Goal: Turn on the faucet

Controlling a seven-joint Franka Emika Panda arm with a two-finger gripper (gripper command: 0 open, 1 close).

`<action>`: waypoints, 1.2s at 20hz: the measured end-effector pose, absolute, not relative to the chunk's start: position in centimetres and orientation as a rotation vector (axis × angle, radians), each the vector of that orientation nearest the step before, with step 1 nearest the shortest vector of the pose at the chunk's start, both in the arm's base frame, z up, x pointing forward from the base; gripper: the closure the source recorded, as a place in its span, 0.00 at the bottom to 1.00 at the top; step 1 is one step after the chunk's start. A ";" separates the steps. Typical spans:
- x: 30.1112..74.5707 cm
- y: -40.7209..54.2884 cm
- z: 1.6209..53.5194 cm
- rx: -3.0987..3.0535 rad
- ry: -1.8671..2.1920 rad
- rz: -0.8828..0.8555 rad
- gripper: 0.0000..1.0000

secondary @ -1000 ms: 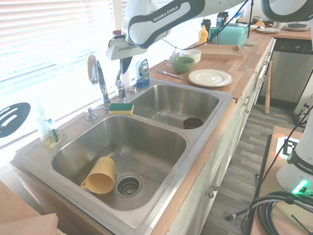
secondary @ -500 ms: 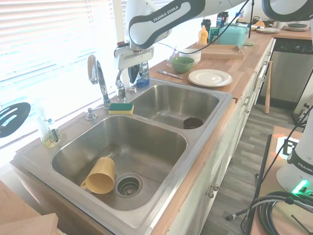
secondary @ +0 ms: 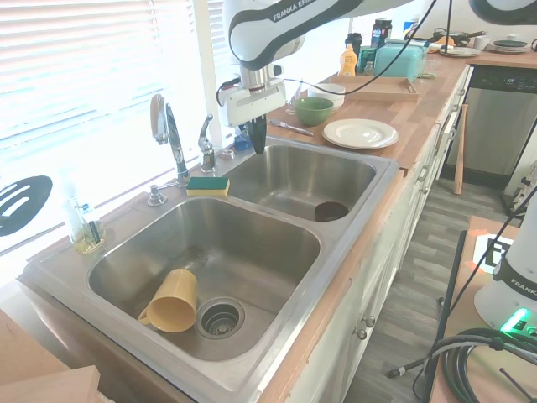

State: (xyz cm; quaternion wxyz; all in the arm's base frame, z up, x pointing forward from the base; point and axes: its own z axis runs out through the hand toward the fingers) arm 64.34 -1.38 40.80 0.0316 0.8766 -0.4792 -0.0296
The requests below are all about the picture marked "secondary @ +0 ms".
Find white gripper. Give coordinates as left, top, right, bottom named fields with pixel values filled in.
left=221, top=79, right=288, bottom=156

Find chrome gooseneck faucet spout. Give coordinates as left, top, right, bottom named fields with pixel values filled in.
left=149, top=92, right=190, bottom=188

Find blue Dawn dish soap bottle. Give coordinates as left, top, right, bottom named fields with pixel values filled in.
left=234, top=124, right=253, bottom=152

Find silver table knife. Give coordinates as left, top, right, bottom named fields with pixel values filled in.
left=268, top=118, right=315, bottom=138

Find clear drinking glass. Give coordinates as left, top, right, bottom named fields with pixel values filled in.
left=284, top=79, right=308, bottom=117

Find green bowl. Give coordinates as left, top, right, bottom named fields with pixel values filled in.
left=292, top=97, right=335, bottom=128

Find yellow and green sponge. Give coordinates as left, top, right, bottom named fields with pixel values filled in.
left=185, top=175, right=232, bottom=198

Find white bowl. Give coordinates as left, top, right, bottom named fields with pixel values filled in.
left=307, top=82, right=347, bottom=114

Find white window blind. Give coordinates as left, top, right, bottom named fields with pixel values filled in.
left=208, top=0, right=241, bottom=98
left=0, top=0, right=168, bottom=253

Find white dinner plate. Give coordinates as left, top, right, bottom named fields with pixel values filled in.
left=321, top=118, right=400, bottom=151

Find yellow mustard bottle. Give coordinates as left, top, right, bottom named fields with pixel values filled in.
left=336, top=42, right=359, bottom=78

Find stainless steel double sink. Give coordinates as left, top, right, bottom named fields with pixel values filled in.
left=22, top=139, right=402, bottom=394

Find wooden serving tray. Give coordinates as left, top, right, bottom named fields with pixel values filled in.
left=322, top=74, right=421, bottom=103

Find green box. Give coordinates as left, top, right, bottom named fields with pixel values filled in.
left=358, top=45, right=379, bottom=73

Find teal toaster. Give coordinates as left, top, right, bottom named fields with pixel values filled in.
left=373, top=39, right=430, bottom=82

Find black canister blue label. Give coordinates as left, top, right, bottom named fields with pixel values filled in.
left=372, top=18, right=394, bottom=48

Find white base cabinet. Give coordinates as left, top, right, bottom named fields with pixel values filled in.
left=268, top=62, right=476, bottom=403

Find yellow plastic cup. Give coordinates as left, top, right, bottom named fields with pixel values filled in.
left=138, top=268, right=199, bottom=334

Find metal drain strainer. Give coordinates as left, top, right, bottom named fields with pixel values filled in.
left=196, top=296, right=247, bottom=339

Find white wipes container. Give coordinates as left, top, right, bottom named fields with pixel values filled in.
left=402, top=16, right=421, bottom=41

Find clear hand soap bottle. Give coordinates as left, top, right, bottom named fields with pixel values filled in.
left=61, top=166, right=107, bottom=256

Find stack of white plates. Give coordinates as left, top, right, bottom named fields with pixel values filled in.
left=437, top=45, right=482, bottom=58

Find black frying pan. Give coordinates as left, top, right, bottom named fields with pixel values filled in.
left=433, top=28, right=488, bottom=44

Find stainless steel dishwasher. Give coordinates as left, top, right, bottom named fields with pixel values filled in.
left=446, top=64, right=537, bottom=178

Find black slotted spatula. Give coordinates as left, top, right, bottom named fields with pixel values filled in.
left=0, top=175, right=55, bottom=238

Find black metal bar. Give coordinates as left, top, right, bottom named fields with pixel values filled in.
left=435, top=229, right=467, bottom=338

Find printed fiducial marker sheet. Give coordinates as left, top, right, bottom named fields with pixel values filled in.
left=472, top=228, right=516, bottom=275

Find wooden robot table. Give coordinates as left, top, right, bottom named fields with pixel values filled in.
left=426, top=213, right=537, bottom=403

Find stack of dark dishes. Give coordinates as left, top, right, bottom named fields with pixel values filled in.
left=492, top=34, right=530, bottom=54

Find wooden cutting board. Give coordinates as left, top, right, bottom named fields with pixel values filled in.
left=0, top=307, right=102, bottom=403

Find chrome faucet handle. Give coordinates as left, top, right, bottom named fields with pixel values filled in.
left=197, top=113, right=220, bottom=174

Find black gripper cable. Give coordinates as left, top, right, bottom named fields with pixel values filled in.
left=215, top=0, right=440, bottom=107

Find black base cable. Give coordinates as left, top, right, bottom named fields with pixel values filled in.
left=412, top=196, right=537, bottom=403

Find coiled green and black hoses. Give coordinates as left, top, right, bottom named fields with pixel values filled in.
left=418, top=327, right=537, bottom=403

